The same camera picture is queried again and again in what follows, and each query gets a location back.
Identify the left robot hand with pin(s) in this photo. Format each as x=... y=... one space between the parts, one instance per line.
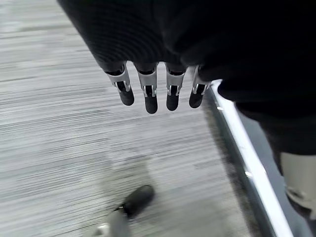
x=187 y=37

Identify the dark robot foot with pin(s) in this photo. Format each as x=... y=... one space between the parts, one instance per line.
x=138 y=200

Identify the silver robot leg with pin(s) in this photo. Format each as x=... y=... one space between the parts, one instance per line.
x=111 y=225

